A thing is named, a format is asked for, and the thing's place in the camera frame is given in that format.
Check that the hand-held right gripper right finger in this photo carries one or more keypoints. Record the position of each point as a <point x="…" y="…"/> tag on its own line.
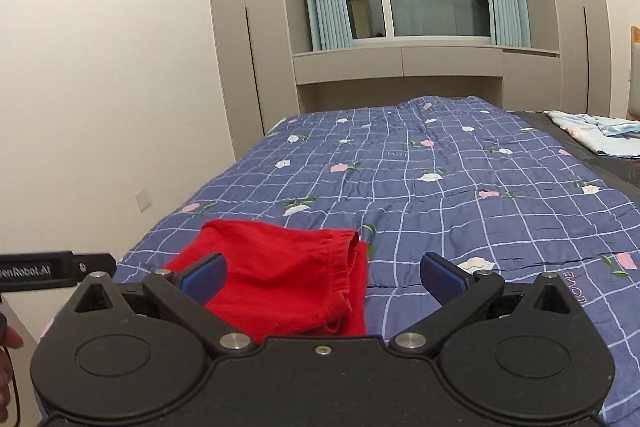
<point x="442" y="279"/>

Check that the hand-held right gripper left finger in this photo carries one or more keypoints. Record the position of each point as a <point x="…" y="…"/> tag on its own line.
<point x="205" y="279"/>

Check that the red pants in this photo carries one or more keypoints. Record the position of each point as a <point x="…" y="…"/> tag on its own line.
<point x="290" y="277"/>

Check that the person's left hand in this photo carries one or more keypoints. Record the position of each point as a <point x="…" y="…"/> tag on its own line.
<point x="9" y="342"/>

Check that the blue checked floral quilt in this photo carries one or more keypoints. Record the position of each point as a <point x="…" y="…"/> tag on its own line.
<point x="425" y="187"/>

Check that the dark bed sheet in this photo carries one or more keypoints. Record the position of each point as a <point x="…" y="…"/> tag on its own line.
<point x="615" y="167"/>

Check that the light blue patterned cloth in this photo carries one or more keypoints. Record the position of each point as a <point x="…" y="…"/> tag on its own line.
<point x="595" y="131"/>

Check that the beige window sill cabinet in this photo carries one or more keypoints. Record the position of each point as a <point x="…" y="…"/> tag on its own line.
<point x="425" y="67"/>

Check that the beige wardrobe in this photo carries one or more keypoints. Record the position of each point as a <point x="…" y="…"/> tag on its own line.
<point x="572" y="7"/>
<point x="250" y="27"/>

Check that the grey padded headboard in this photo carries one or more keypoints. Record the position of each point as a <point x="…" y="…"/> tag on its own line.
<point x="634" y="72"/>

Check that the white wall socket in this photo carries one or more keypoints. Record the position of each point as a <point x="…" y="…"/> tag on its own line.
<point x="143" y="200"/>

